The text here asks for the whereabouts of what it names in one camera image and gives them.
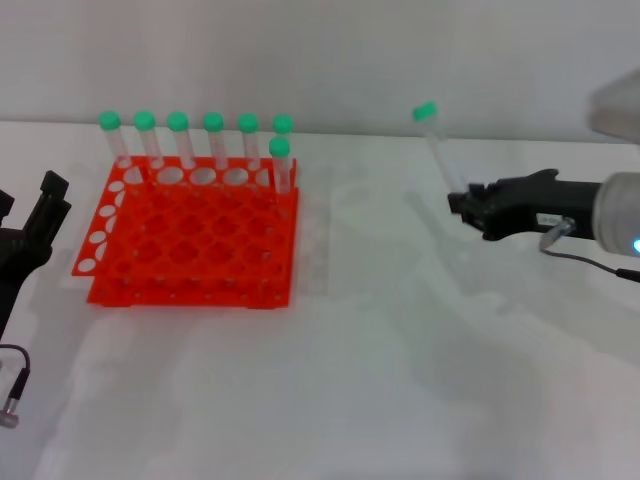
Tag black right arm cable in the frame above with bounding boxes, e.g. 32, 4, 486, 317
538, 217, 640, 285

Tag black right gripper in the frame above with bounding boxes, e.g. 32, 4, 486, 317
447, 168, 605, 243

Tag orange test tube rack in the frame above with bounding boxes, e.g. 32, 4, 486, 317
71, 155, 301, 310

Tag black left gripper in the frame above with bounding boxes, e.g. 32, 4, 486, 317
0, 170, 71, 342

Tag green capped test tube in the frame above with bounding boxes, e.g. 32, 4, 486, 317
271, 113, 295, 162
201, 111, 233, 172
165, 110, 197, 171
97, 110, 133, 169
411, 100, 472, 194
267, 136, 294, 197
132, 110, 165, 171
236, 112, 262, 172

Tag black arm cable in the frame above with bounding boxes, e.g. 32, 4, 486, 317
538, 217, 640, 285
0, 343, 34, 431

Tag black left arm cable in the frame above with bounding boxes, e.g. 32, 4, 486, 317
0, 343, 34, 431

